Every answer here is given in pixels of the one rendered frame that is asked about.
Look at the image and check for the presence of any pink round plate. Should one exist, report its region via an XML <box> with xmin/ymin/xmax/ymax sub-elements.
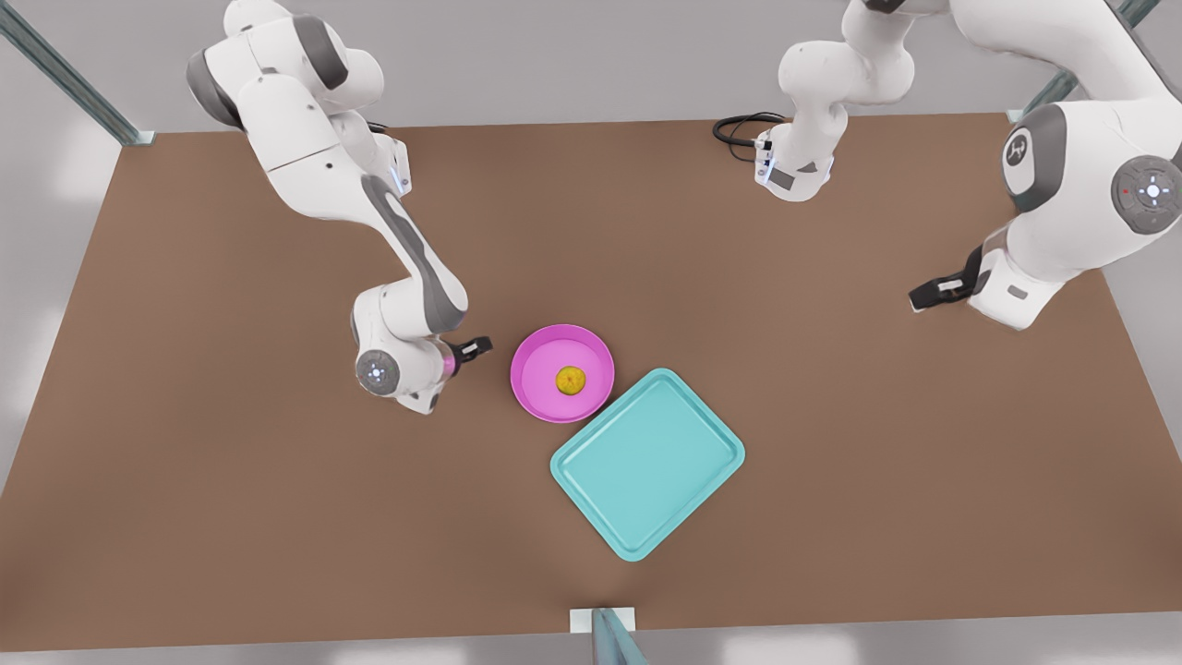
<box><xmin>510</xmin><ymin>323</ymin><xmax>616</xmax><ymax>425</ymax></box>

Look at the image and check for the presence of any teal rectangular tray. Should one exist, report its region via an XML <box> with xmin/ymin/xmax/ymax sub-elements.
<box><xmin>549</xmin><ymin>368</ymin><xmax>746</xmax><ymax>562</ymax></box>

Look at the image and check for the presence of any silver frame post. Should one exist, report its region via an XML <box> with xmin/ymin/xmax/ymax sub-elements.
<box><xmin>0</xmin><ymin>0</ymin><xmax>156</xmax><ymax>148</ymax></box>
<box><xmin>570</xmin><ymin>607</ymin><xmax>649</xmax><ymax>665</ymax></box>
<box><xmin>1007</xmin><ymin>0</ymin><xmax>1163</xmax><ymax>125</ymax></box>

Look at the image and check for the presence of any black cable loop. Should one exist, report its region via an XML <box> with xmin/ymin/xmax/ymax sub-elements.
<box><xmin>712</xmin><ymin>112</ymin><xmax>787</xmax><ymax>163</ymax></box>

